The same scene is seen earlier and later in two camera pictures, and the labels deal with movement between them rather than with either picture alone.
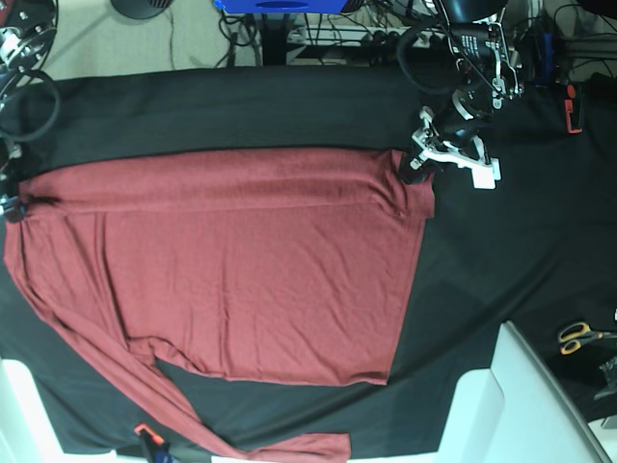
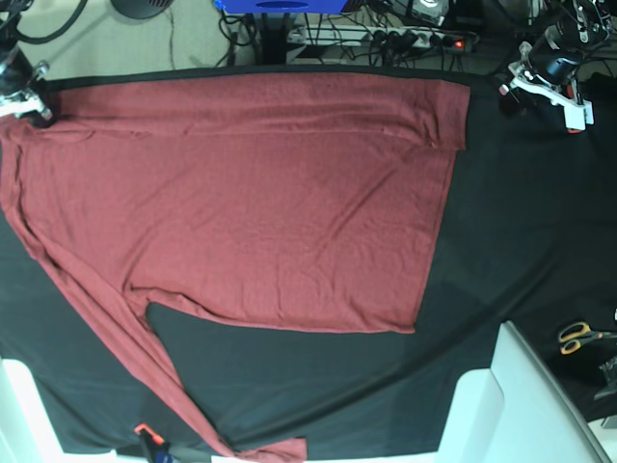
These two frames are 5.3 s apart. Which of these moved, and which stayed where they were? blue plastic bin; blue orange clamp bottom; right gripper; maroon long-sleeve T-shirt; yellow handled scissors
Moved: right gripper; maroon long-sleeve T-shirt
Stayed: blue orange clamp bottom; yellow handled scissors; blue plastic bin
